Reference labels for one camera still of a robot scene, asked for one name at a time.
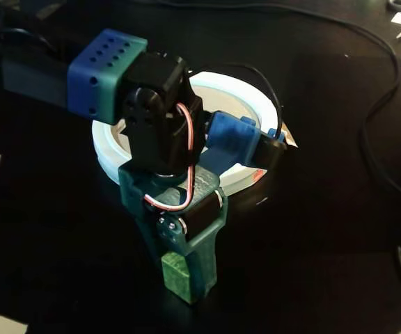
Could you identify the white round container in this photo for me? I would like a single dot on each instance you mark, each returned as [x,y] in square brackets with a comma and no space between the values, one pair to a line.
[256,97]

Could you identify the blue and black robot arm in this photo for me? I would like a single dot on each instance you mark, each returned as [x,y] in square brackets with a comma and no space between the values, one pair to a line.
[92,80]

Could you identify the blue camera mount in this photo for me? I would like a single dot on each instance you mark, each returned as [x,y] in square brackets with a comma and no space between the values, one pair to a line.
[232,135]

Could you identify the green square block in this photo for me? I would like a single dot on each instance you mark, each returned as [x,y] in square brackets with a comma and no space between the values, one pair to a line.
[174,278]

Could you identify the small orange sticker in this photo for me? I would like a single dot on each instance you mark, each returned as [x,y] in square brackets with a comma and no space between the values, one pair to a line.
[258,175]

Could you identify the teal gripper body with motor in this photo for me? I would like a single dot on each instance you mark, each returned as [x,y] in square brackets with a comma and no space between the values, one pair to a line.
[200,218]

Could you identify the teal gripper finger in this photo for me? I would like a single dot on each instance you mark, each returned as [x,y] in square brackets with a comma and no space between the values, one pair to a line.
[204,264]
[171,233]

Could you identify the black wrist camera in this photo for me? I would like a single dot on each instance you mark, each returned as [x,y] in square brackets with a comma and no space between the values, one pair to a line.
[271,151]

